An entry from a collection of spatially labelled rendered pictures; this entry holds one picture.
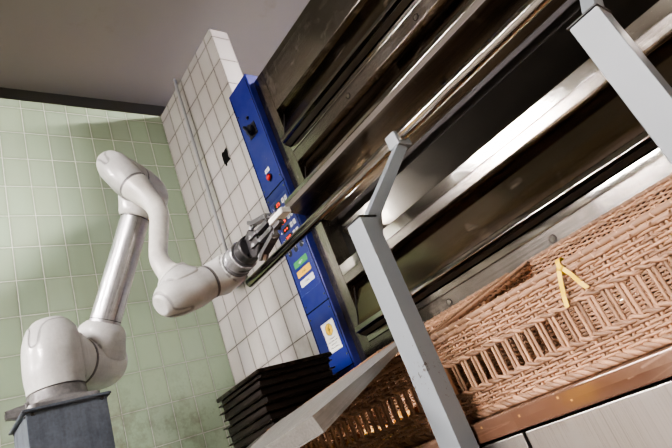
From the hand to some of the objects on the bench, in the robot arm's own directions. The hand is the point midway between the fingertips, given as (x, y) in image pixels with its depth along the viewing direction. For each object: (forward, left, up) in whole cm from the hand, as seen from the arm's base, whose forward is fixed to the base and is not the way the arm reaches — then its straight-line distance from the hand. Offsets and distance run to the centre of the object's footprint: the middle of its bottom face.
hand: (279, 216), depth 140 cm
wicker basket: (+61, +18, -62) cm, 89 cm away
